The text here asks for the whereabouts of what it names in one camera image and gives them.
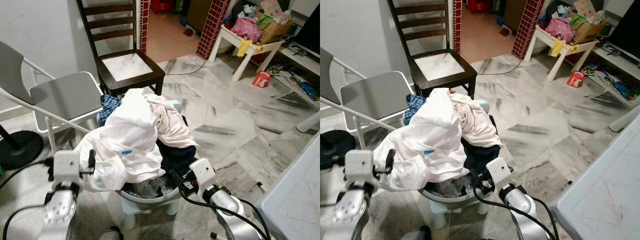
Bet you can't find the red printed box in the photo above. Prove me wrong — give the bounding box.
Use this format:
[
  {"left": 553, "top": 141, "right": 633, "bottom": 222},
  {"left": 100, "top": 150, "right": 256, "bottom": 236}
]
[
  {"left": 566, "top": 70, "right": 586, "bottom": 89},
  {"left": 252, "top": 70, "right": 272, "bottom": 89}
]

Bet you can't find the brown cardboard box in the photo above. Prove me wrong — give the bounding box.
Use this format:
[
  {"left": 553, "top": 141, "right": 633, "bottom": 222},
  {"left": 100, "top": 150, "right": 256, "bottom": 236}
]
[
  {"left": 257, "top": 17, "right": 296, "bottom": 45},
  {"left": 572, "top": 17, "right": 608, "bottom": 45}
]

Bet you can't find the white side table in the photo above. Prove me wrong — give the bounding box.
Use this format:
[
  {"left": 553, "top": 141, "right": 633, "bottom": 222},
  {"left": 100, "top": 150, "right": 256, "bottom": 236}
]
[
  {"left": 207, "top": 25, "right": 286, "bottom": 82},
  {"left": 522, "top": 25, "right": 598, "bottom": 82}
]

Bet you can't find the dark wooden dining chair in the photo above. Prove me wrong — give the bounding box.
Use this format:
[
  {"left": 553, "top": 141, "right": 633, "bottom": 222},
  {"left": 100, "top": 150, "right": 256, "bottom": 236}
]
[
  {"left": 76, "top": 0, "right": 166, "bottom": 97},
  {"left": 387, "top": 0, "right": 478, "bottom": 98}
]

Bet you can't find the cream garment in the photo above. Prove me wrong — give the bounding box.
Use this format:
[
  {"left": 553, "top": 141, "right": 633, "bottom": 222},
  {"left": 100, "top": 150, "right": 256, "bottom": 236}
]
[
  {"left": 450, "top": 94, "right": 503, "bottom": 148},
  {"left": 145, "top": 94, "right": 198, "bottom": 148}
]

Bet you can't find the colourful book pile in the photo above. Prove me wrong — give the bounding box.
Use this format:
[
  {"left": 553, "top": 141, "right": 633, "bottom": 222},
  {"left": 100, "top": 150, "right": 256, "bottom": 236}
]
[
  {"left": 590, "top": 62, "right": 640, "bottom": 101},
  {"left": 272, "top": 62, "right": 321, "bottom": 102}
]

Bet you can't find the white garment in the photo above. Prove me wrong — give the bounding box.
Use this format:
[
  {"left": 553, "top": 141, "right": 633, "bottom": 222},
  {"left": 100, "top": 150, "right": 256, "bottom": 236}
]
[
  {"left": 372, "top": 89, "right": 468, "bottom": 193},
  {"left": 75, "top": 89, "right": 166, "bottom": 193}
]

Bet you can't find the small light blue table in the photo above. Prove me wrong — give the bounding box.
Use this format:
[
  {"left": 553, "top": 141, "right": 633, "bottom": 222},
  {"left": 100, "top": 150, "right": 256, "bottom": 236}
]
[
  {"left": 609, "top": 104, "right": 640, "bottom": 133},
  {"left": 296, "top": 111, "right": 321, "bottom": 134}
]

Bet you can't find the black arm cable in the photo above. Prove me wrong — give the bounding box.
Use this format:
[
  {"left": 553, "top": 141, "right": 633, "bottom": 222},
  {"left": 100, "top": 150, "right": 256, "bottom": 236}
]
[
  {"left": 177, "top": 186, "right": 271, "bottom": 240},
  {"left": 320, "top": 157, "right": 352, "bottom": 211},
  {"left": 0, "top": 157, "right": 55, "bottom": 240},
  {"left": 472, "top": 186, "right": 560, "bottom": 240}
]

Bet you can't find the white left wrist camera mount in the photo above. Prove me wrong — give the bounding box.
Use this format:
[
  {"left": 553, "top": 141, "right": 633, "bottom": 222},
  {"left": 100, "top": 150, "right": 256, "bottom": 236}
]
[
  {"left": 346, "top": 150, "right": 376, "bottom": 185},
  {"left": 52, "top": 150, "right": 83, "bottom": 185}
]

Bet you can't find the printed cardboard board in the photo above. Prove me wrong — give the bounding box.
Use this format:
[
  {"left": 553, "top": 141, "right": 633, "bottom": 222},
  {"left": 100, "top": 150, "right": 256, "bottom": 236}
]
[
  {"left": 574, "top": 0, "right": 597, "bottom": 18},
  {"left": 260, "top": 0, "right": 283, "bottom": 18}
]

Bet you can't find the pink patterned bag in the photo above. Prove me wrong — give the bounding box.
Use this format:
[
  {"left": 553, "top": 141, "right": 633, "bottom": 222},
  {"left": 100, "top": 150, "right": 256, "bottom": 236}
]
[
  {"left": 545, "top": 17, "right": 576, "bottom": 43},
  {"left": 231, "top": 17, "right": 262, "bottom": 43}
]

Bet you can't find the black standing fan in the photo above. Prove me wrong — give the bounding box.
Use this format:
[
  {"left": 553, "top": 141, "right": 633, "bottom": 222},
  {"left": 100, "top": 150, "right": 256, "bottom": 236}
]
[
  {"left": 0, "top": 125, "right": 44, "bottom": 171},
  {"left": 320, "top": 130, "right": 357, "bottom": 170}
]

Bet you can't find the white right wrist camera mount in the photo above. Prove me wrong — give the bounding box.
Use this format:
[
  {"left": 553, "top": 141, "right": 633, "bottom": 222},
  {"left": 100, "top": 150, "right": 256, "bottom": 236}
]
[
  {"left": 486, "top": 157, "right": 512, "bottom": 188},
  {"left": 190, "top": 157, "right": 217, "bottom": 188}
]

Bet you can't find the grey metal folding chair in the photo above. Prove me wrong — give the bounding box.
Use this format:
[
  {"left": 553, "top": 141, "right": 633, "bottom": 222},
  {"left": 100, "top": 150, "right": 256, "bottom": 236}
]
[
  {"left": 320, "top": 47, "right": 415, "bottom": 148},
  {"left": 0, "top": 40, "right": 103, "bottom": 151}
]

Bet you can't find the dark navy garment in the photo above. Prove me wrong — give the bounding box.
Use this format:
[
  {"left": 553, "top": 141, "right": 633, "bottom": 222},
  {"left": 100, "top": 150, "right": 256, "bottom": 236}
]
[
  {"left": 157, "top": 115, "right": 198, "bottom": 173},
  {"left": 462, "top": 115, "right": 502, "bottom": 173}
]

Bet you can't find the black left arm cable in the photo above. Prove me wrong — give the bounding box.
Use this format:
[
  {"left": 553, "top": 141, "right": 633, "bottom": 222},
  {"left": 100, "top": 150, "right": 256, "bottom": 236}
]
[
  {"left": 0, "top": 157, "right": 55, "bottom": 240},
  {"left": 320, "top": 157, "right": 352, "bottom": 211}
]

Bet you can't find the light blue folding table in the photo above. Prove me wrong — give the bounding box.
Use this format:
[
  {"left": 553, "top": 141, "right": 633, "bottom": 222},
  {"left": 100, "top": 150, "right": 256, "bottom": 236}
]
[
  {"left": 255, "top": 135, "right": 321, "bottom": 240},
  {"left": 550, "top": 115, "right": 640, "bottom": 240}
]

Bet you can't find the grey laundry basket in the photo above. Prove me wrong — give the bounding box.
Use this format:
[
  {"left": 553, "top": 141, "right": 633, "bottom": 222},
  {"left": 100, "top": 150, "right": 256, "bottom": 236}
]
[
  {"left": 116, "top": 172, "right": 183, "bottom": 205},
  {"left": 419, "top": 172, "right": 488, "bottom": 205}
]

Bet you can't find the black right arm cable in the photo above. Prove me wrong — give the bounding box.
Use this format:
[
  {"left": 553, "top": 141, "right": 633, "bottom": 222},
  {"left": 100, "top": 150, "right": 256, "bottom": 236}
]
[
  {"left": 177, "top": 186, "right": 271, "bottom": 240},
  {"left": 472, "top": 186, "right": 560, "bottom": 240}
]

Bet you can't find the white low tv cabinet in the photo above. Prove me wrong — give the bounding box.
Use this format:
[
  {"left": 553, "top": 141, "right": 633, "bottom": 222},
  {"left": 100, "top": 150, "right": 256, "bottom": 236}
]
[
  {"left": 280, "top": 42, "right": 321, "bottom": 76},
  {"left": 592, "top": 42, "right": 640, "bottom": 76}
]

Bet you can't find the blue patterned garment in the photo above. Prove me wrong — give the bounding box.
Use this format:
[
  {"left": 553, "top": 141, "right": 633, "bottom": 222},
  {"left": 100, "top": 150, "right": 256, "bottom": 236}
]
[
  {"left": 404, "top": 94, "right": 427, "bottom": 125},
  {"left": 97, "top": 95, "right": 122, "bottom": 126}
]

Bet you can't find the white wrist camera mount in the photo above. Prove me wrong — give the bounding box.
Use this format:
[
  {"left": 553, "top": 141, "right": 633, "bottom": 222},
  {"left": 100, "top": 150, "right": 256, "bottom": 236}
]
[
  {"left": 190, "top": 157, "right": 217, "bottom": 188},
  {"left": 486, "top": 157, "right": 512, "bottom": 188},
  {"left": 346, "top": 150, "right": 376, "bottom": 185},
  {"left": 52, "top": 150, "right": 83, "bottom": 185}
]

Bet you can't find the black television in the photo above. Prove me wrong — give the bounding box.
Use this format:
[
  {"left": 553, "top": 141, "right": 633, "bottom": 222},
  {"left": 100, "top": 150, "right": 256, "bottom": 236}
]
[
  {"left": 292, "top": 5, "right": 321, "bottom": 56},
  {"left": 605, "top": 0, "right": 640, "bottom": 51}
]

